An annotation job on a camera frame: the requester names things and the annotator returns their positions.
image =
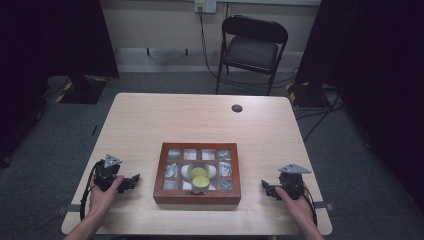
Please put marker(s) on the dark round table grommet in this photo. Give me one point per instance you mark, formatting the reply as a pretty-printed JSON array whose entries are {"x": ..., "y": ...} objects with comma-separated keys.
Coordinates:
[{"x": 237, "y": 108}]

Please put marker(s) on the dark curtain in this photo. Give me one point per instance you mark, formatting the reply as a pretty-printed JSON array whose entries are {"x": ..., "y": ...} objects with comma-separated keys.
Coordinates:
[
  {"x": 50, "y": 50},
  {"x": 376, "y": 66}
]

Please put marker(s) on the white cup insert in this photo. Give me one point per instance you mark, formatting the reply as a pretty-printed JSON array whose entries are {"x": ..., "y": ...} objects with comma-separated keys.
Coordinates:
[{"x": 184, "y": 171}]

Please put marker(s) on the grey tape strip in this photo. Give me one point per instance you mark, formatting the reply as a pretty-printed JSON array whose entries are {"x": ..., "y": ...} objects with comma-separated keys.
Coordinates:
[
  {"x": 324, "y": 205},
  {"x": 68, "y": 209}
]

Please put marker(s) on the white wall socket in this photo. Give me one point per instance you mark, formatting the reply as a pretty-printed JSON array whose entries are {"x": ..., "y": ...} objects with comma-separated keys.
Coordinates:
[{"x": 205, "y": 6}]

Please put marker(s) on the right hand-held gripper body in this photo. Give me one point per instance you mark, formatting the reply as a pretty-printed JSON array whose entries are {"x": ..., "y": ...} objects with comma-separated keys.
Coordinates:
[{"x": 293, "y": 183}]

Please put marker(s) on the black folding chair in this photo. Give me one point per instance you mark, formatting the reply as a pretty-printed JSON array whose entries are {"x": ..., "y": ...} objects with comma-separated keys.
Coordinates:
[{"x": 251, "y": 50}]

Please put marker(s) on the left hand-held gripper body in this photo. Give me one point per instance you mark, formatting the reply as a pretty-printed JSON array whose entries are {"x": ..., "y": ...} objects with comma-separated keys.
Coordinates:
[{"x": 106, "y": 173}]

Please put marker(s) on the person's right hand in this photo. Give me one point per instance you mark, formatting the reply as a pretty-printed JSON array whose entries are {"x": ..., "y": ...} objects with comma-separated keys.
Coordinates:
[{"x": 300, "y": 210}]

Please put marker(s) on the person's left hand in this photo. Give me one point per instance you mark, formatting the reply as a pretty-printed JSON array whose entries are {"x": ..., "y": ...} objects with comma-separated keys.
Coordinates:
[{"x": 101, "y": 201}]

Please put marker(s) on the black yellow-striped stand base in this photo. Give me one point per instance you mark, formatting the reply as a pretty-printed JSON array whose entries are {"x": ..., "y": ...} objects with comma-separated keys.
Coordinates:
[
  {"x": 305, "y": 95},
  {"x": 80, "y": 91}
]

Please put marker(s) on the set of small silvery packets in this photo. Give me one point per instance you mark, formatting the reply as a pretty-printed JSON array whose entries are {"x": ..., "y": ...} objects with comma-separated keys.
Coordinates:
[{"x": 174, "y": 154}]

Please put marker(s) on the brown wooden compartment box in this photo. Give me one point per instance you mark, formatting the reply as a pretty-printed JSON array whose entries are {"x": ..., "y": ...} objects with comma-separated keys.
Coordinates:
[{"x": 196, "y": 197}]

